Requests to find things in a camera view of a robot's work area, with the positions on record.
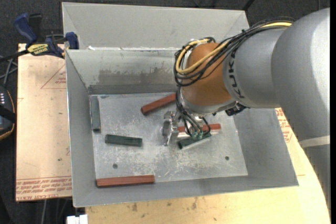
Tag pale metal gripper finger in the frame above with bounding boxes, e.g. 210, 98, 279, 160
163, 110, 176, 125
161, 123, 174, 147

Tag red-brown flat block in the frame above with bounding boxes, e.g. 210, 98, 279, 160
96, 175, 156, 188
140, 93, 177, 116
177, 123, 222, 134

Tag dark green flat block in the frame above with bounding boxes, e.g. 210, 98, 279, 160
90, 95, 102, 132
177, 134, 212, 150
104, 134, 143, 148

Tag grey metal bin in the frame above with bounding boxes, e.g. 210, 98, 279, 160
62, 2, 299, 208

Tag brown cardboard board, red print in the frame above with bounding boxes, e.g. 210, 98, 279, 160
15, 42, 307, 202

